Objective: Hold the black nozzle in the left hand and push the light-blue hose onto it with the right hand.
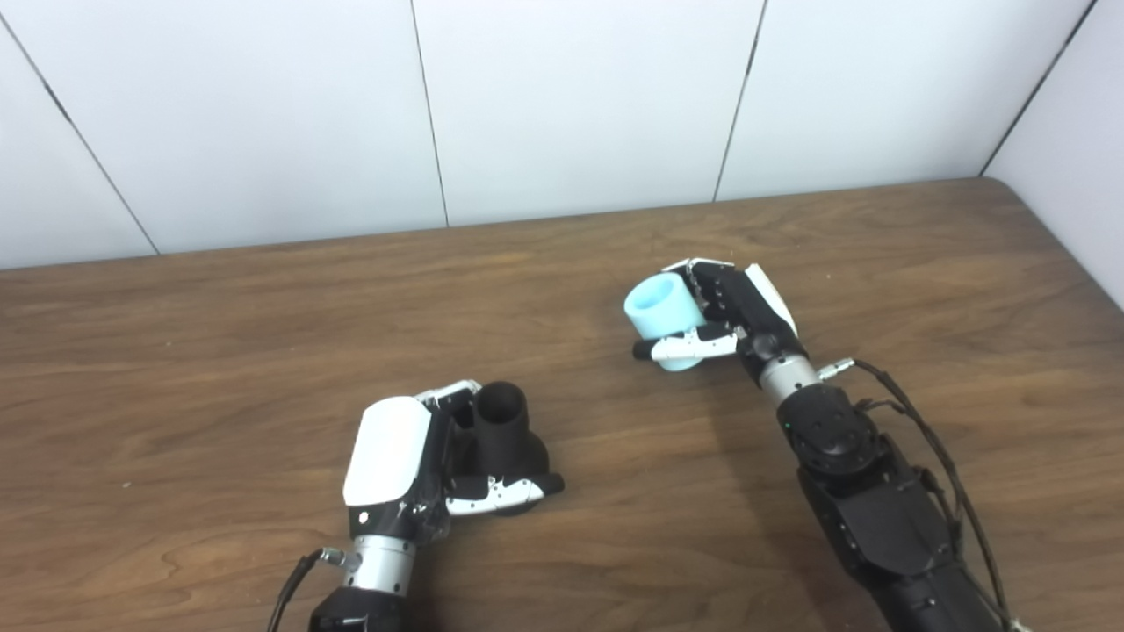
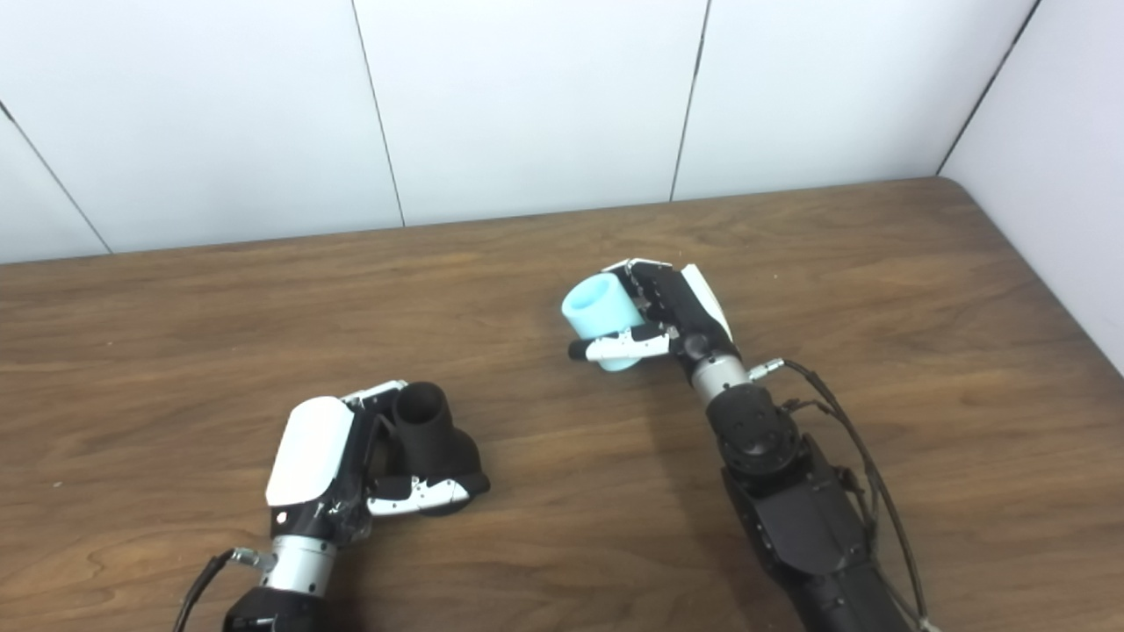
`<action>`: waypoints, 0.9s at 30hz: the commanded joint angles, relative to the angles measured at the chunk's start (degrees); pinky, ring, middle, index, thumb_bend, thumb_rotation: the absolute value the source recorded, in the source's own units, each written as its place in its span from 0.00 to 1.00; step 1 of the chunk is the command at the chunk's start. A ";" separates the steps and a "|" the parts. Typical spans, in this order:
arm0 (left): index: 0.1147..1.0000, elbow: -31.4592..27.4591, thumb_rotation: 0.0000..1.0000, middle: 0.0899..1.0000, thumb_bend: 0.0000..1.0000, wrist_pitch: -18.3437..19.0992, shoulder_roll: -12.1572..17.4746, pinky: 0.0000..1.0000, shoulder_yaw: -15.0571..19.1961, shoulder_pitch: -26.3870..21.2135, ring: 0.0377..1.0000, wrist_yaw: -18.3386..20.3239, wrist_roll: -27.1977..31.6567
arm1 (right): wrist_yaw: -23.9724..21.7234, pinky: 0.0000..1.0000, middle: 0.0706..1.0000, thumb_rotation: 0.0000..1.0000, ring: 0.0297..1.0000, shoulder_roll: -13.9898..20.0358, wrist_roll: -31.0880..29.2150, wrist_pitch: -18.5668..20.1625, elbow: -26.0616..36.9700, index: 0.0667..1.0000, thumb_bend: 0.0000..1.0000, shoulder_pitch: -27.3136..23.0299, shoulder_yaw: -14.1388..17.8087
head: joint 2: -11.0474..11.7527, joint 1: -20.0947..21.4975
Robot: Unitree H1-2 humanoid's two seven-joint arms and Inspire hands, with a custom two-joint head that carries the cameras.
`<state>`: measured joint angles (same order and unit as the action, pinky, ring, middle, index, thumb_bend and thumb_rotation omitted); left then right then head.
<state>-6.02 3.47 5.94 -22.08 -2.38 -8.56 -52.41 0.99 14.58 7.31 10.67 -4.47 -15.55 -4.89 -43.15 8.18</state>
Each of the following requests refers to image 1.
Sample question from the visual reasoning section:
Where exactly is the light-blue short hose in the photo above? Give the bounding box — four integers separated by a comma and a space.
623, 272, 709, 373

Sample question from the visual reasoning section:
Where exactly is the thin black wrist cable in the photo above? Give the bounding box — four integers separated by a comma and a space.
266, 547, 363, 632

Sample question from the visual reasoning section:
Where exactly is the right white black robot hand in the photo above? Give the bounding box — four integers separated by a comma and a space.
632, 258, 807, 387

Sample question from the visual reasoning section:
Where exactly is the black funnel-shaped nozzle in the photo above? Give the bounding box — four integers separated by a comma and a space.
457, 381, 552, 516

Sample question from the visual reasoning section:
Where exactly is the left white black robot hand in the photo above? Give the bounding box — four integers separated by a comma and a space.
342, 379, 566, 547

